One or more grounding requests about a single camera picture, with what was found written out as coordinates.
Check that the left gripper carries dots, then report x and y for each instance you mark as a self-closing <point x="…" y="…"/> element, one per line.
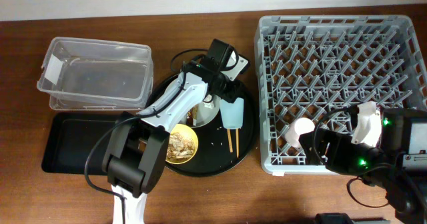
<point x="237" y="87"/>

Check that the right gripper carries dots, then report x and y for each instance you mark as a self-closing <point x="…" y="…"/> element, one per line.
<point x="339" y="142"/>

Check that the light blue cup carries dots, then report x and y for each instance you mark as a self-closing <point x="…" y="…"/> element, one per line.
<point x="232" y="114"/>

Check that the pink cup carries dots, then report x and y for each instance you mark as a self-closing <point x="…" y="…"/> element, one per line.
<point x="297" y="128"/>

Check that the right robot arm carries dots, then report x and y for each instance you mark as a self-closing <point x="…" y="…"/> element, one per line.
<point x="387" y="150"/>

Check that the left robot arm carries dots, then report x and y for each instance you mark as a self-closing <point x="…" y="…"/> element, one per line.
<point x="136" y="153"/>

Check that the grey dishwasher rack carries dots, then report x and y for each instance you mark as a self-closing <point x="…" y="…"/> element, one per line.
<point x="308" y="66"/>

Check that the crumpled white napkin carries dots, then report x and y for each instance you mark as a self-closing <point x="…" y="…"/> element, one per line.
<point x="208" y="102"/>

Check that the grey plate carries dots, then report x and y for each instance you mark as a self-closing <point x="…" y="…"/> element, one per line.
<point x="205" y="115"/>

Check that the left wooden chopstick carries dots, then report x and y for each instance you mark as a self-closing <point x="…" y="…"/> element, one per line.
<point x="230" y="140"/>

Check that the wooden chopstick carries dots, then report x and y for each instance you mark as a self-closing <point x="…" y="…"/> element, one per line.
<point x="237" y="143"/>
<point x="230" y="140"/>

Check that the right wooden chopstick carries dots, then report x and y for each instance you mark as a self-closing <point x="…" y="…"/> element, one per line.
<point x="237" y="143"/>

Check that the black round tray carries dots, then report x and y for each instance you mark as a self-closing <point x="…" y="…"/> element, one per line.
<point x="213" y="154"/>

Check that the yellow bowl with food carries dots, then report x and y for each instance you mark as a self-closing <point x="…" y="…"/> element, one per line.
<point x="183" y="145"/>

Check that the clear plastic bin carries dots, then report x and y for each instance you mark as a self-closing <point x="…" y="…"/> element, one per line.
<point x="96" y="75"/>

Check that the black rectangular tray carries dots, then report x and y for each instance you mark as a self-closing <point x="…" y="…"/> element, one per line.
<point x="72" y="137"/>

